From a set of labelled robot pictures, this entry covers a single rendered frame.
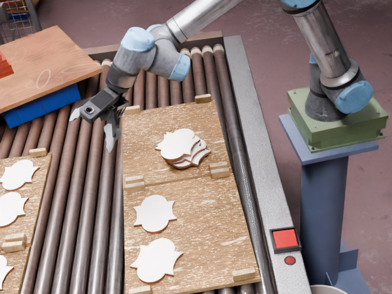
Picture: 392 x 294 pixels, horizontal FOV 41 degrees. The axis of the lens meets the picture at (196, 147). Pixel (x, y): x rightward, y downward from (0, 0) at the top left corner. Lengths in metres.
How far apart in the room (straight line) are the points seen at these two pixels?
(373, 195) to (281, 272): 1.57
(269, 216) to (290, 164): 1.54
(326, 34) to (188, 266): 0.73
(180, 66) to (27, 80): 0.89
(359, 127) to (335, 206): 0.39
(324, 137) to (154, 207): 0.62
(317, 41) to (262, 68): 2.44
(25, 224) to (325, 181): 1.05
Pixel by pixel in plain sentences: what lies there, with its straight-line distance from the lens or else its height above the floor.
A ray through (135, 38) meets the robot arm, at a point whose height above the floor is 1.45.
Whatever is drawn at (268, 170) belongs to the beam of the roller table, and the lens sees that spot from 1.70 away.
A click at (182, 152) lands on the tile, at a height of 0.99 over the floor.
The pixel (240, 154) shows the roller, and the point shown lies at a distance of 1.75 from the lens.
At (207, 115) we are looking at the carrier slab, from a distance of 1.91.
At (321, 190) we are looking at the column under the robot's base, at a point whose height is 0.65.
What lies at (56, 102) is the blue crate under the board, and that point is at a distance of 2.14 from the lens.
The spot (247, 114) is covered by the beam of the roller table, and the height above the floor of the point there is 0.91.
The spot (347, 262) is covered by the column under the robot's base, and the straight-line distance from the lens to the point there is 2.54.
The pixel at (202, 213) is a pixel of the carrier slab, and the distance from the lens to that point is 1.55.
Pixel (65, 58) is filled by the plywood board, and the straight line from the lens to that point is 2.24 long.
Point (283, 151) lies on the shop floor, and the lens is 3.17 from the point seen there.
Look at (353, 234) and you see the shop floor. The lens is 2.74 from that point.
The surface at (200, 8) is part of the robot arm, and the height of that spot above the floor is 1.43.
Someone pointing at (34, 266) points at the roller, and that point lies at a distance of 1.60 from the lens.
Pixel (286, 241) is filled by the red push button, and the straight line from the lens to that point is 1.48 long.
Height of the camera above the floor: 2.07
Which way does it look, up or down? 39 degrees down
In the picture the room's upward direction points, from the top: 9 degrees counter-clockwise
